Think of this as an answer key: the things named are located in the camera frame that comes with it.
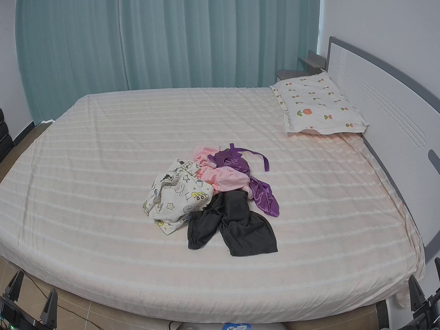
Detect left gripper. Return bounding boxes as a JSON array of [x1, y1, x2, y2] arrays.
[[0, 270, 58, 330]]

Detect bed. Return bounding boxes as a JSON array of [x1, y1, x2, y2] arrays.
[[0, 36, 440, 326]]

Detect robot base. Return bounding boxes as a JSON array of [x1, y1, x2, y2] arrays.
[[179, 321, 286, 330]]

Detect white printed pillow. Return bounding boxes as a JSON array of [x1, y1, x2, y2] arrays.
[[269, 71, 370, 135]]

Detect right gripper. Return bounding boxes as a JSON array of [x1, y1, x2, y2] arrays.
[[407, 257, 440, 330]]

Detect white printed garment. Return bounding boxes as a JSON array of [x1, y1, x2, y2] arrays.
[[143, 158, 214, 236]]

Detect purple garment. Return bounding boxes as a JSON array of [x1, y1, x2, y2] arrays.
[[207, 143, 282, 218]]

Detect grey bedside table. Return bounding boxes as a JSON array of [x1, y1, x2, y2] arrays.
[[277, 50, 327, 82]]

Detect black T-shirt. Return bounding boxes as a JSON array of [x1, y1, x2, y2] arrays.
[[187, 190, 278, 257]]

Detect black cable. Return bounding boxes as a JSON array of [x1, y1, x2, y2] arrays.
[[23, 270, 180, 326]]

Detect pink garment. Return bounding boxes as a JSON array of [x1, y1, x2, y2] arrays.
[[192, 145, 250, 195]]

